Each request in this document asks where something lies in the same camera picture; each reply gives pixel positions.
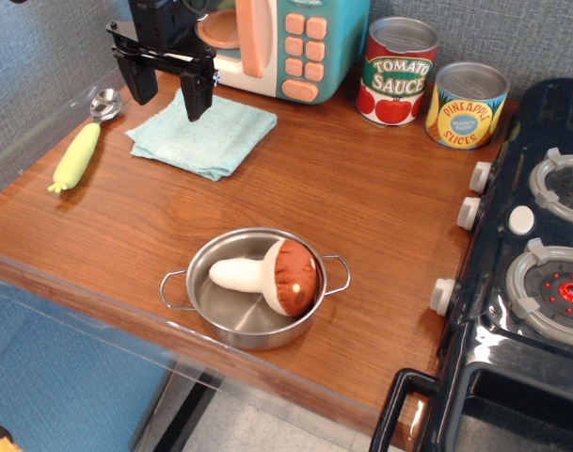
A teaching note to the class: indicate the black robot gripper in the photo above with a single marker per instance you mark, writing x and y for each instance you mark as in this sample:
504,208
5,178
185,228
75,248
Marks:
162,35

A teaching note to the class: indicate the light blue folded cloth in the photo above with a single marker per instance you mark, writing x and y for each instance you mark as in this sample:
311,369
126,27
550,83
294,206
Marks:
213,147

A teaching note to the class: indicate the teal toy microwave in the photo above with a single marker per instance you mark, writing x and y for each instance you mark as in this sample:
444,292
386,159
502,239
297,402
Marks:
298,51

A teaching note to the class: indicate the plush brown mushroom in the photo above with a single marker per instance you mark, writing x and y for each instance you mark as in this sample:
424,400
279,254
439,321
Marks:
286,277

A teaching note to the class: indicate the tomato sauce can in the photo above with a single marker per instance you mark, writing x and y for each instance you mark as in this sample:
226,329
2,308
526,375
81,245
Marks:
399,57

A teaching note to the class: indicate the small steel pot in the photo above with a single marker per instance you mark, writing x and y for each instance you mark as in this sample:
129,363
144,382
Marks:
245,320

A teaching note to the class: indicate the pineapple slices can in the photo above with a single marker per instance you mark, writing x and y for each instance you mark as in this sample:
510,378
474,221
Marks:
468,99

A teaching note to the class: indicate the black toy stove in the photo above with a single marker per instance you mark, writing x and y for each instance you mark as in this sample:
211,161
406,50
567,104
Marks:
505,376

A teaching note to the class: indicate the spoon with yellow-green handle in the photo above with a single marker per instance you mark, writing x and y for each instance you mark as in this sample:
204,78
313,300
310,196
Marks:
105,106

